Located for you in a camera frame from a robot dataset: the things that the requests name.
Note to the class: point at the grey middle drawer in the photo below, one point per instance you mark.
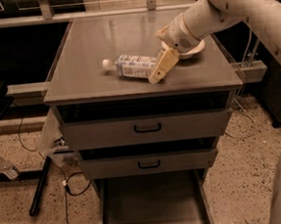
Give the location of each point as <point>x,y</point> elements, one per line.
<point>148,158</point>

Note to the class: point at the grey bottom drawer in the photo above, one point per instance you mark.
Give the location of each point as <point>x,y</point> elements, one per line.
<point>160,198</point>

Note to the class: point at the black table leg bar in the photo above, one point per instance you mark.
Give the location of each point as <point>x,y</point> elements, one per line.
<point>35,206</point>

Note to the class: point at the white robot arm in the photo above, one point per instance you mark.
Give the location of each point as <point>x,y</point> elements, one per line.
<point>204,17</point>

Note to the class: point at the clear bottle on floor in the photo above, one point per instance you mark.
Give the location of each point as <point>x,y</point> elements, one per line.
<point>9,169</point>

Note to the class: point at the blue labelled plastic bottle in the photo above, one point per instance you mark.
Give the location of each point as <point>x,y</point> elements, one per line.
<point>131,66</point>

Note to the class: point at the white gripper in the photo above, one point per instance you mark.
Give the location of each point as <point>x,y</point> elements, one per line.
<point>177,35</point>

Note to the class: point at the grey drawer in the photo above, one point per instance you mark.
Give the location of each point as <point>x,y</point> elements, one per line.
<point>160,198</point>
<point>148,158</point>
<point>145,129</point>

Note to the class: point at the grey drawer cabinet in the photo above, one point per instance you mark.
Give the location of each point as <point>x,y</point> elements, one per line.
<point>81,89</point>

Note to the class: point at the white paper bowl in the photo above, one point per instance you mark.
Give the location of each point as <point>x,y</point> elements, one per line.
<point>191,53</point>

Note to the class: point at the grey top drawer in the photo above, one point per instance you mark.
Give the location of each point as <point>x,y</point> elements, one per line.
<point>145,129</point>

